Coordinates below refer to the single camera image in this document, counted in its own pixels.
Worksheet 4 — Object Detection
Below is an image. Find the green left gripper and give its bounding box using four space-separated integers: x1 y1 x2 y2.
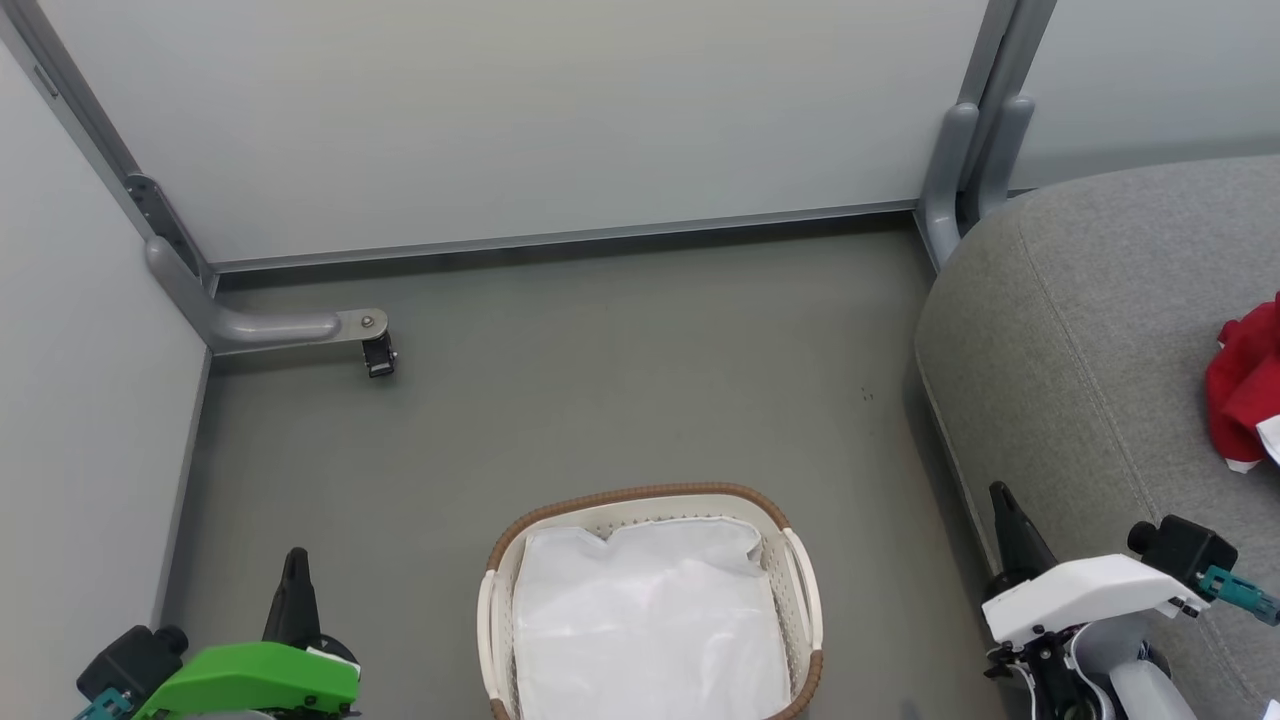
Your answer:
133 547 361 720

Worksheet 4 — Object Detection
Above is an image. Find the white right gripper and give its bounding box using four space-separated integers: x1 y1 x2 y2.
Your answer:
980 481 1211 720

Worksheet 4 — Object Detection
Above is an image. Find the red and white jersey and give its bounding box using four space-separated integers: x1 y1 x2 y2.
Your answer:
1205 293 1280 474

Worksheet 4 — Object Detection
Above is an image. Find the grey fabric sofa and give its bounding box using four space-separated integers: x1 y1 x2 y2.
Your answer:
915 155 1280 720

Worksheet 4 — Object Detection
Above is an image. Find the white laundry basket brown rim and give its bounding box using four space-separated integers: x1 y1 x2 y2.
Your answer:
477 482 824 720

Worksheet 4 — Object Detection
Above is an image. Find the grey partition foot long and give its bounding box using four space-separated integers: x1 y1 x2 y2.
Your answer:
145 237 389 357

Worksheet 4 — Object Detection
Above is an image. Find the white basket liner cloth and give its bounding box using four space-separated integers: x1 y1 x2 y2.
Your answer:
512 516 793 720

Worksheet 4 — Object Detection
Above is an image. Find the teal plug cable left camera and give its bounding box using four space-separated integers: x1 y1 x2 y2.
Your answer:
72 688 133 720

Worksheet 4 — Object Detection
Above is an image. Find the teal plug cable camera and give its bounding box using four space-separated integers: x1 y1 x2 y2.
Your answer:
1198 566 1280 627
72 688 133 720

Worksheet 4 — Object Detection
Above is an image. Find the teal plug cable right camera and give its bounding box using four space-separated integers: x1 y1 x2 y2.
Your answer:
1198 566 1280 627

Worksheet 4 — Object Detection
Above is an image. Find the dark metal hinge bracket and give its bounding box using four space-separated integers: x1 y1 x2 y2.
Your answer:
125 175 216 291

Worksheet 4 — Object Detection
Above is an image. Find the grey metal partition rail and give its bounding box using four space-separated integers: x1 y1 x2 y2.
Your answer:
210 198 919 276

